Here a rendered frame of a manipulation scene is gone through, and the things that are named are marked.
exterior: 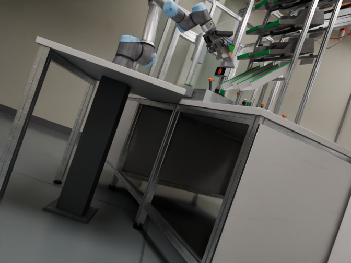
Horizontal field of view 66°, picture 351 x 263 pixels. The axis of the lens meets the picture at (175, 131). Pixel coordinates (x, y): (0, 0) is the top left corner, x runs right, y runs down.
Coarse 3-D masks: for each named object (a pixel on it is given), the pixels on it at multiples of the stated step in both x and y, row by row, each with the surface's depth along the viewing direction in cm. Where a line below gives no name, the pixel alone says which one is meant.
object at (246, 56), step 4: (272, 44) 154; (276, 44) 154; (268, 48) 153; (272, 48) 154; (252, 52) 151; (256, 52) 151; (240, 56) 158; (244, 56) 154; (248, 56) 151; (252, 56) 151
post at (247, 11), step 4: (252, 0) 206; (248, 4) 207; (252, 4) 206; (248, 8) 205; (244, 12) 208; (248, 12) 206; (244, 16) 206; (248, 16) 206; (244, 20) 206; (240, 24) 208; (244, 24) 206; (240, 28) 206; (244, 28) 207; (240, 32) 206; (236, 36) 208; (240, 36) 206; (236, 40) 206; (240, 40) 207; (236, 44) 206; (236, 48) 206; (232, 56) 206; (220, 80) 208; (224, 80) 206; (220, 84) 207; (220, 88) 206
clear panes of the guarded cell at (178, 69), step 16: (160, 16) 273; (160, 32) 258; (176, 48) 308; (192, 48) 317; (240, 48) 347; (160, 64) 303; (176, 64) 312; (240, 64) 342; (256, 64) 315; (176, 80) 315
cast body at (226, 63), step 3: (228, 57) 159; (231, 57) 160; (225, 60) 160; (228, 60) 159; (222, 63) 160; (225, 63) 158; (228, 63) 159; (231, 63) 160; (222, 66) 161; (225, 66) 160; (228, 66) 159; (231, 66) 160; (234, 66) 163
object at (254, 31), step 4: (284, 16) 154; (288, 16) 155; (292, 16) 156; (296, 16) 156; (252, 28) 155; (256, 28) 152; (260, 28) 151; (248, 32) 160; (252, 32) 157; (256, 32) 158; (260, 32) 159; (264, 32) 160; (268, 32) 161
